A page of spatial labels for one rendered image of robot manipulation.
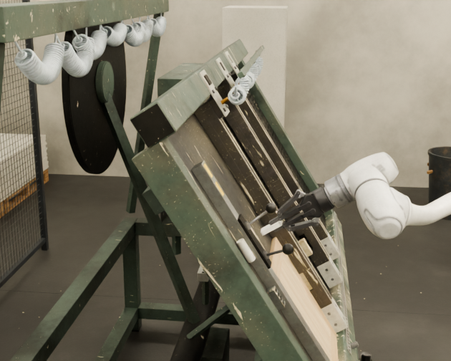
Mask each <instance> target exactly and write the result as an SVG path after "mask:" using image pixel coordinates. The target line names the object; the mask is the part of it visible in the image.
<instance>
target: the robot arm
mask: <svg viewBox="0 0 451 361"><path fill-rule="evenodd" d="M398 173H399V171H398V169H397V166H396V164H395V162H394V161H393V159H392V158H391V157H390V156H389V155H388V154H386V153H384V152H383V153H376V154H373V155H370V156H367V157H365V158H362V159H361V160H358V161H357V162H355V163H353V164H352V165H350V166H349V167H348V168H346V170H344V171H343V172H342V173H340V174H338V175H336V176H334V177H333V178H331V179H329V180H327V181H325V182H324V185H325V187H324V186H321V187H319V188H317V189H316V190H314V191H312V192H307V193H304V192H302V191H301V190H300V189H297V190H296V192H295V194H294V195H293V196H292V197H291V198H290V199H288V200H287V202H285V204H283V205H282V206H281V207H280V208H279V209H278V210H277V214H278V216H277V217H275V218H273V219H271V220H270V221H269V225H267V226H264V227H263V228H261V234H262V236H263V235H265V234H267V233H269V232H271V231H272V230H273V231H274V232H277V231H279V230H281V229H283V228H285V229H287V231H295V230H298V229H301V228H306V227H309V226H319V217H321V215H322V214H323V213H326V212H327V211H330V210H331V209H333V208H334V207H335V206H336V207H337V208H340V207H342V206H344V205H346V204H348V203H350V202H352V201H353V200H356V202H357V208H358V210H359V213H360V216H361V217H362V220H363V222H364V223H365V225H366V227H367V228H368V229H369V230H370V231H371V232H372V233H373V234H374V235H375V236H377V237H379V238H381V239H393V238H395V237H397V236H398V235H400V234H401V232H402V231H403V229H404V228H405V227H406V226H423V225H427V224H431V223H434V222H436V221H439V220H440V219H442V218H444V217H446V216H449V215H450V214H451V192H450V193H448V194H446V195H444V196H442V197H441V198H438V199H437V200H435V201H433V202H431V203H429V204H427V205H426V206H416V205H414V204H412V203H411V201H410V199H409V197H408V196H406V195H404V194H402V193H400V192H398V191H396V190H395V189H393V188H390V187H389V184H390V183H392V182H393V181H394V179H395V178H396V177H397V175H398ZM301 197H303V198H302V200H301V202H300V204H298V205H297V206H295V207H293V208H291V209H289V210H287V211H285V210H286V209H287V208H288V207H289V206H290V205H291V204H292V203H294V202H295V201H296V200H297V199H298V198H301ZM302 210H303V211H302ZM284 211H285V212H284ZM298 211H302V212H301V213H299V214H297V215H295V216H293V217H292V218H290V219H288V220H286V221H284V222H282V220H283V219H285V218H287V217H289V216H291V215H293V214H295V213H296V212H298ZM283 212H284V213H283ZM307 216H308V217H315V218H313V219H312V220H308V221H303V222H300V223H295V222H297V221H299V220H301V219H303V218H306V217H307ZM293 223H294V224H293Z"/></svg>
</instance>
